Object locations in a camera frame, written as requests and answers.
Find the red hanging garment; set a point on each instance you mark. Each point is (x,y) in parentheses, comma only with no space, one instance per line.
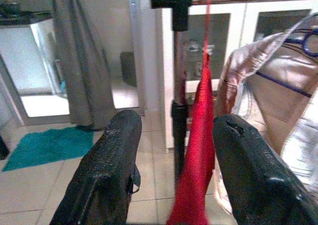
(198,135)

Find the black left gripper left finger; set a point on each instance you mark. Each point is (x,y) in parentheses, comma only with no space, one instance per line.
(109,160)

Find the grey curtain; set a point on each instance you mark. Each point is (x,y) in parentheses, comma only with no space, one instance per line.
(82,61)

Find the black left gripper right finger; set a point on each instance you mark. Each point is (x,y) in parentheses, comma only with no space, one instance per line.
(253,175)

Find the dark grey doormat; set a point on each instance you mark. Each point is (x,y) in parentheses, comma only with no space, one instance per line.
(128,68)

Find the black shelf board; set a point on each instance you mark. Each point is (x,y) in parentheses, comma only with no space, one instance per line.
(24,18)

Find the white glass-door cabinet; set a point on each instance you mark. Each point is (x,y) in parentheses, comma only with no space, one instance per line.
(238,23)

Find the beige blue-striped garment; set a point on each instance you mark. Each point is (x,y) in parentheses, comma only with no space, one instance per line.
(278,86)

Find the chrome clothes rack black joints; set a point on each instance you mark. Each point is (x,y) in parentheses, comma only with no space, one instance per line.
(181,11)

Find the silver door frame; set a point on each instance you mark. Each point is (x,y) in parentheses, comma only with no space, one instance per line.
(136,48)

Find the teal rug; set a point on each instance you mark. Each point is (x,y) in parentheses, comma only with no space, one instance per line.
(49,148)

